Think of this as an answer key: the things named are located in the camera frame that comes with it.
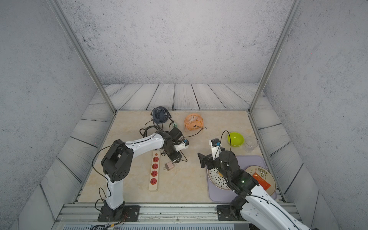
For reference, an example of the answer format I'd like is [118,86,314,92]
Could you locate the dark blue desk fan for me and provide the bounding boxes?
[150,106,173,125]

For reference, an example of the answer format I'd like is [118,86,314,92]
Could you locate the black orange fan cable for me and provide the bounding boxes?
[178,124,208,163]

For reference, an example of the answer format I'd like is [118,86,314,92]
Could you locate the pink USB plug adapter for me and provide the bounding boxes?
[164,162,174,171]

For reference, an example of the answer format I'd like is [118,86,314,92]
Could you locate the black blue fan cable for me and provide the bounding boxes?
[139,112,176,138]

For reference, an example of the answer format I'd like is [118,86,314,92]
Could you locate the beige power strip red sockets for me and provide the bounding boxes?
[149,150,161,192]

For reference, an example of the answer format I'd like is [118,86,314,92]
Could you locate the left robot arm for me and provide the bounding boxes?
[100,127,189,210]

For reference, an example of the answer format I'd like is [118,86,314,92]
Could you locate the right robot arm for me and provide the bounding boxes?
[197,150,309,230]

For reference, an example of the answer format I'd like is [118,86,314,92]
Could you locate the orange desk fan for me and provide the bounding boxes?
[184,114,204,131]

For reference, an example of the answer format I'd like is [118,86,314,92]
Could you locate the white dotted plate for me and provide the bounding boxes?
[208,168,230,190]

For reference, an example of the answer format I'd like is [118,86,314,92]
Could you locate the lime green bowl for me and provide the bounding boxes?
[227,132,244,147]

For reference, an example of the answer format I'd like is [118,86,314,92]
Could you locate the clear glass cup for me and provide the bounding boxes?
[243,136,259,152]

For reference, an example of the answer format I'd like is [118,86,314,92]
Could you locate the beige patterned plate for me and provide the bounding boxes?
[245,165,276,195]

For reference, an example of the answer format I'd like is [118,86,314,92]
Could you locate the red snack packet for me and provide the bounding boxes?
[253,172,271,190]

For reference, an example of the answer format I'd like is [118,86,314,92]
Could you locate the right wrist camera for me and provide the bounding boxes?
[209,139,221,160]

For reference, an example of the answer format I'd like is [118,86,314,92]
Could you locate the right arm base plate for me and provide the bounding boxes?
[217,205,244,221]

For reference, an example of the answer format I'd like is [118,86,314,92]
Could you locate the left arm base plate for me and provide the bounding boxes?
[97,206,140,222]

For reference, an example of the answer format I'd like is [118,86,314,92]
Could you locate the aluminium front rail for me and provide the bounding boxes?
[52,203,254,230]

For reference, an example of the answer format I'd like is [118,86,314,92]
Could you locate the right aluminium frame post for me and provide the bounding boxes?
[248,0,303,114]

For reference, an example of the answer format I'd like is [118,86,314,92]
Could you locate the aluminium frame post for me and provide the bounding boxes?
[248,0,303,114]
[48,0,117,115]

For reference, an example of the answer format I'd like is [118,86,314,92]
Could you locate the left aluminium frame post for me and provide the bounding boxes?
[48,0,117,115]

